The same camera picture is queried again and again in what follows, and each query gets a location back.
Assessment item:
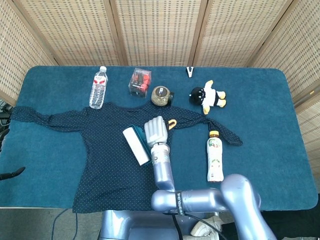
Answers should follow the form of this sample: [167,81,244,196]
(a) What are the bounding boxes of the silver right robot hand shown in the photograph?
[144,115,169,148]

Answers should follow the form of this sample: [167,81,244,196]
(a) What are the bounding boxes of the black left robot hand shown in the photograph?
[0,128,26,182]

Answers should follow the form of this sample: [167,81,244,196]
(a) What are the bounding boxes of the teal lint roller orange tip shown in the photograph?
[122,119,178,167]

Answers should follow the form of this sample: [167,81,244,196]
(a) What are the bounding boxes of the round glass jar brown contents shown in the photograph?
[150,85,175,108]

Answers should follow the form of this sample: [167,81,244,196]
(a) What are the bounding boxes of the navy dotted long-sleeve shirt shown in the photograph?
[11,101,244,214]

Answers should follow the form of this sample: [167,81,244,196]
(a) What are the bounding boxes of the clear box with red items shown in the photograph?
[127,67,153,98]

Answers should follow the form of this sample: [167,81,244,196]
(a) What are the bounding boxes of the black white penguin plush toy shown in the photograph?
[188,79,228,115]

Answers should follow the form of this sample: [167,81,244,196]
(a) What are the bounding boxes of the white drink bottle yellow cap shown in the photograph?
[206,129,225,183]

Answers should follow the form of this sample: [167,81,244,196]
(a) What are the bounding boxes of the clear water bottle red label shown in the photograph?
[89,65,109,110]

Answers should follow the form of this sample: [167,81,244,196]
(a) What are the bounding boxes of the silver-blue robot torso base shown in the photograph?
[98,209,206,240]

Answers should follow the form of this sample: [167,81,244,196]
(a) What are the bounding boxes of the woven bamboo folding screen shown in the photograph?
[0,0,320,193]

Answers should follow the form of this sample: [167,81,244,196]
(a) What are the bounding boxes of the white shoe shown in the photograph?
[190,215,223,237]

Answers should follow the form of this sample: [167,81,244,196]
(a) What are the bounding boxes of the dark cable clutter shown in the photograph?
[0,99,13,132]

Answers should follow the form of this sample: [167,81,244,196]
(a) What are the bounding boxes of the blue floor cable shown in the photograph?
[51,208,79,240]

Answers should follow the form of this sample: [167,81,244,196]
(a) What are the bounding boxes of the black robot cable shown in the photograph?
[162,211,228,240]

